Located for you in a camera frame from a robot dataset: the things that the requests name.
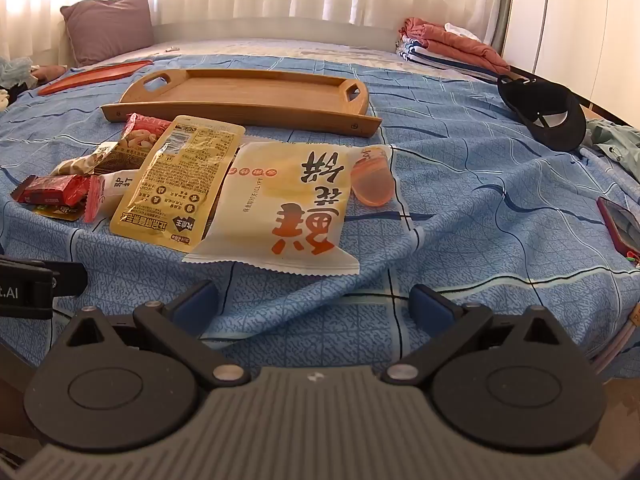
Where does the black cap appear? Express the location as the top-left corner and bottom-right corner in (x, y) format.
(496, 74), (587, 152)

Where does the crumpled teal cloth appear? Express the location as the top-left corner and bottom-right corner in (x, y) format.
(0, 56), (33, 92)

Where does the purple pillow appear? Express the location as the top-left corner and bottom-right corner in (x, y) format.
(60, 0), (156, 67)

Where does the blue plaid bed sheet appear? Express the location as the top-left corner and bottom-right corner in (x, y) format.
(0, 52), (640, 378)

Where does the teal jacket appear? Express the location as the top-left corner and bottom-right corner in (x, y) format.
(580, 119), (640, 196)

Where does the quilted white mattress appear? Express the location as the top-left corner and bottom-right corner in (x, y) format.
(70, 37), (501, 81)

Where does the orange jelly cup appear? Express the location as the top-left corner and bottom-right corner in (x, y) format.
(350, 144), (396, 207)

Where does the beige headboard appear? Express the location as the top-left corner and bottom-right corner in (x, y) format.
(150, 16), (407, 52)

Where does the small yellow green snack packet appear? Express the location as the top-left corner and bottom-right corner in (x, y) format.
(27, 201), (86, 222)

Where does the pink soft item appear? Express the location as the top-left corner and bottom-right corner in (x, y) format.
(31, 64), (68, 83)

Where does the folded blue striped blanket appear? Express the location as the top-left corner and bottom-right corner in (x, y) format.
(396, 35), (501, 84)

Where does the small white red snack packet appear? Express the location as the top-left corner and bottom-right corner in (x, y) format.
(82, 172), (138, 224)

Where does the white cloth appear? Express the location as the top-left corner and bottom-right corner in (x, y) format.
(442, 22), (484, 41)

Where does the wooden tray with handles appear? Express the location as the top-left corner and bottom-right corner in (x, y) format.
(100, 68), (383, 139)

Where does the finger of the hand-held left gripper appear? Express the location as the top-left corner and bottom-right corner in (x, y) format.
(50, 261), (89, 298)

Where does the folded blankets stack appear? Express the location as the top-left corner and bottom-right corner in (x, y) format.
(404, 17), (511, 78)

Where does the black cloth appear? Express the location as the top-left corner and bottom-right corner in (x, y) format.
(6, 79), (42, 102)

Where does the white wardrobe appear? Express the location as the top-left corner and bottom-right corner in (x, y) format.
(502, 0), (640, 126)

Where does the large cream snack packet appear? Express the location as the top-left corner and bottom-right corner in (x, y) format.
(181, 141), (361, 277)

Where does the brown sunflower seed packet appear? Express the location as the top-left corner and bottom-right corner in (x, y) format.
(50, 140), (151, 177)

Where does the red phone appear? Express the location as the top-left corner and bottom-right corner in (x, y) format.
(596, 196), (640, 257)

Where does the grey-green curtain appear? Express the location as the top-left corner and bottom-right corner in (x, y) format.
(491, 0), (517, 53)

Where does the orange plastic tray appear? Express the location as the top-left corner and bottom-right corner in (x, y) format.
(37, 59), (155, 97)

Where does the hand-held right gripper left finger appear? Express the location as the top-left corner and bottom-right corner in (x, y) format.
(55, 280), (251, 388)

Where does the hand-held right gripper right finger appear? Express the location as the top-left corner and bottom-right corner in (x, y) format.
(381, 284), (576, 388)

